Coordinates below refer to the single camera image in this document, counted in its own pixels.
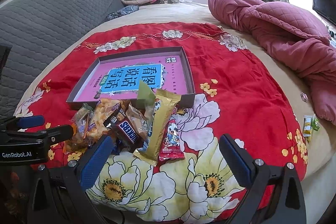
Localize clear pack yellow puffs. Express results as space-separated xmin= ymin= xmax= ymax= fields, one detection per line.
xmin=86 ymin=98 xmax=120 ymax=141

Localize beige bed sheet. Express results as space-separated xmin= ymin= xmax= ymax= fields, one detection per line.
xmin=15 ymin=2 xmax=336 ymax=224

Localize pink quilted blanket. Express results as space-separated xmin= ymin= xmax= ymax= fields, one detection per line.
xmin=208 ymin=0 xmax=335 ymax=123

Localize red cow milk candy stick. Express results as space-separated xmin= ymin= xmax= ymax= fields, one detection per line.
xmin=159 ymin=107 xmax=185 ymax=162

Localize gold wafer snack bar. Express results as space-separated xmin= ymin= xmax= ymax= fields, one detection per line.
xmin=133 ymin=89 xmax=181 ymax=166

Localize brown bread snack pack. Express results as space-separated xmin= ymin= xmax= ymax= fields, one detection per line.
xmin=126 ymin=103 xmax=148 ymax=140

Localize yellow green candy packet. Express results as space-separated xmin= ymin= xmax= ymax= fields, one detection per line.
xmin=302 ymin=115 xmax=313 ymax=137

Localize red floral cloth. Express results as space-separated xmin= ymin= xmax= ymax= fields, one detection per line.
xmin=15 ymin=22 xmax=308 ymax=223

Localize shallow grey cardboard box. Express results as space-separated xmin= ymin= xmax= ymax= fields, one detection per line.
xmin=65 ymin=46 xmax=197 ymax=111

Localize orange pack fried snack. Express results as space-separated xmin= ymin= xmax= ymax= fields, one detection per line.
xmin=64 ymin=103 xmax=93 ymax=152

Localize grey quilted headboard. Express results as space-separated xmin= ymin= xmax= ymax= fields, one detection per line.
xmin=1 ymin=0 xmax=123 ymax=118

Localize small pink candy wrapper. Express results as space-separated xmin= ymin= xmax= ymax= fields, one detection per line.
xmin=300 ymin=92 xmax=309 ymax=102

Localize black television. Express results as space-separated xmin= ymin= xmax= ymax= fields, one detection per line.
xmin=313 ymin=0 xmax=336 ymax=25

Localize dark blue patterned cloth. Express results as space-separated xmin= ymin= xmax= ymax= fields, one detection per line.
xmin=106 ymin=5 xmax=139 ymax=21

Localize green yellow cake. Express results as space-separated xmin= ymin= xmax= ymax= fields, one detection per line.
xmin=135 ymin=80 xmax=155 ymax=119

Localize brown snickers bar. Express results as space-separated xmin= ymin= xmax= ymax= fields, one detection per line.
xmin=113 ymin=119 xmax=140 ymax=153

